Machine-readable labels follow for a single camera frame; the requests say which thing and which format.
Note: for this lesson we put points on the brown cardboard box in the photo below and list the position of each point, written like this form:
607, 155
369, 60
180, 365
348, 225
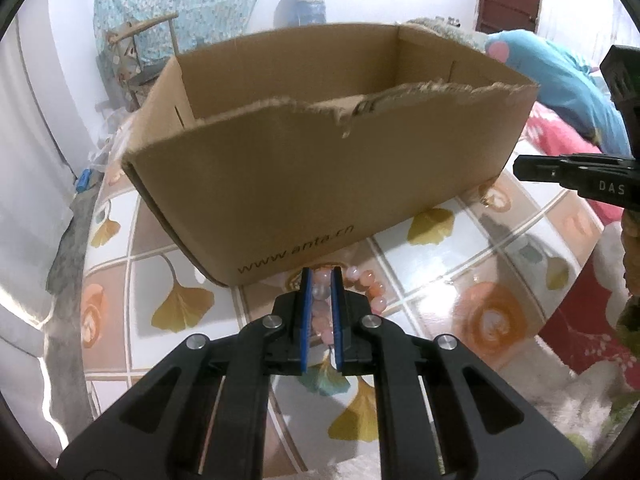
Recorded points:
300, 185

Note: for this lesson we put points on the wooden chair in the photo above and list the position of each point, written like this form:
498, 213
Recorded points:
145, 25

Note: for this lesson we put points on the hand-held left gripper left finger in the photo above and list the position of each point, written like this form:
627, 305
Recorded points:
306, 320

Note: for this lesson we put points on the teal plush pillow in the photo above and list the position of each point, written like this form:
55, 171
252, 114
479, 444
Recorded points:
550, 70

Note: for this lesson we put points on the small blue clip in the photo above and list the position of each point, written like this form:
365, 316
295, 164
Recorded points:
82, 180

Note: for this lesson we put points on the grey cloth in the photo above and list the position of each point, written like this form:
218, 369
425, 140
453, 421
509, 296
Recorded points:
70, 245

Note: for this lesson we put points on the teal floral cloth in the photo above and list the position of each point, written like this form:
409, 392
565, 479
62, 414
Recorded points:
200, 0

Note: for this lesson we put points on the white fluffy blanket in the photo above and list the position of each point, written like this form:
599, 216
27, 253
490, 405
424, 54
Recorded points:
560, 400

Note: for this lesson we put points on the person's right forearm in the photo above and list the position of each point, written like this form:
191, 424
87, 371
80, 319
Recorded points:
631, 260

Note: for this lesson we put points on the blue water jug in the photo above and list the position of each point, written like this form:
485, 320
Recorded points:
305, 5

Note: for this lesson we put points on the clear plastic bag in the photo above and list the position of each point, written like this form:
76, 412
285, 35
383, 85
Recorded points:
107, 135

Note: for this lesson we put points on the leaf and coffee print mat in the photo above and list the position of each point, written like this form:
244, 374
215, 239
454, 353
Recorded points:
450, 270

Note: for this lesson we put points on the pink floral blanket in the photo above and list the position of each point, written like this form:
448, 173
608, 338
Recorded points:
555, 132

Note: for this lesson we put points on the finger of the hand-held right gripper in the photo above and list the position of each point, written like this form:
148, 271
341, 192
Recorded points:
550, 169

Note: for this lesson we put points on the patterned grey pillow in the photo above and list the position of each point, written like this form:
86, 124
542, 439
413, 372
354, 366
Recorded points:
450, 30

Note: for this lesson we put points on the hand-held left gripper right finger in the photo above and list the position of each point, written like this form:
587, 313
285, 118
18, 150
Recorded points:
337, 320

